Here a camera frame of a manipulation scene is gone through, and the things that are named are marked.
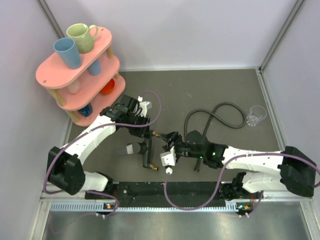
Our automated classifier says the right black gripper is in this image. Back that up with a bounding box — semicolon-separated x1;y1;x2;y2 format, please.
160;132;205;159

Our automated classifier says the small blue cup middle shelf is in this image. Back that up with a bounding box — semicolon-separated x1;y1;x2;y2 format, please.
87;58;101;76

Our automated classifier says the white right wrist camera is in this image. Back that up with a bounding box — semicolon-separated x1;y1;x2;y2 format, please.
159;147;177;175

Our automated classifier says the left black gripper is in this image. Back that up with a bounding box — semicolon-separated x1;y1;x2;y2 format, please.
125;112;151;140

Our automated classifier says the orange bowl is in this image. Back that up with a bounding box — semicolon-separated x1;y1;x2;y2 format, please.
100;78;116;95

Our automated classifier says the clear plastic cup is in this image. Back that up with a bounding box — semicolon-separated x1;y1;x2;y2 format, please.
246;105;268;127

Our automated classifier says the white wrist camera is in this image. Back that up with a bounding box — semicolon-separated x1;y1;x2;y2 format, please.
159;147;177;175
136;96;152;117

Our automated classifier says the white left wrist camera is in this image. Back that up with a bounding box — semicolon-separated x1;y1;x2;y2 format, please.
136;96;152;117

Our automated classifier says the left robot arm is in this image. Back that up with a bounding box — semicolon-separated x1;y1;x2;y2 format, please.
45;95;152;199

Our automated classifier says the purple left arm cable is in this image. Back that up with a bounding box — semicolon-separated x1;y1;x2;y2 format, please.
42;90;162;218

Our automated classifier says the dark blue cup bottom shelf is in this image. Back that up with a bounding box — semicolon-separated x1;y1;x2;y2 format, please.
78;103;93;117

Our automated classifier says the blue plastic tumbler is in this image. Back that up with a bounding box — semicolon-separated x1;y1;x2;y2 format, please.
53;37;82;70

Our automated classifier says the black fitting with brass connectors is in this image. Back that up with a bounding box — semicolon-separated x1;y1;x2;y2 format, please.
116;131;159;171

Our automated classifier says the grey slotted cable duct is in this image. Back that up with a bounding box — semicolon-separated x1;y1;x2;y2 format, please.
50;201;239;213

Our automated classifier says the green ceramic mug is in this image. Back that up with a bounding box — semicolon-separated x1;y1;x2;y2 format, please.
66;23;99;54

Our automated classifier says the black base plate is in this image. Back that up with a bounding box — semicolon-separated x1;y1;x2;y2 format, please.
84;181;251;208

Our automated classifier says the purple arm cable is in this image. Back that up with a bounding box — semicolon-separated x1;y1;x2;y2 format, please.
163;152;320;212
42;90;162;218

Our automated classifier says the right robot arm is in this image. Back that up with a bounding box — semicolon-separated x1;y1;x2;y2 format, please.
154;130;319;198

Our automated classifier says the black rubber hose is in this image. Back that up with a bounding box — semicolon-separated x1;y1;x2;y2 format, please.
156;101;247;173

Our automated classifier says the translucent pink cup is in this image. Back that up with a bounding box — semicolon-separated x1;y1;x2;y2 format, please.
66;79;82;95

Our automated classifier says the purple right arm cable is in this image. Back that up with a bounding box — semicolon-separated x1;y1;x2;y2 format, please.
163;152;320;212

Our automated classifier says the pink three-tier shelf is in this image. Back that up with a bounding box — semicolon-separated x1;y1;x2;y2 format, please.
35;26;126;127

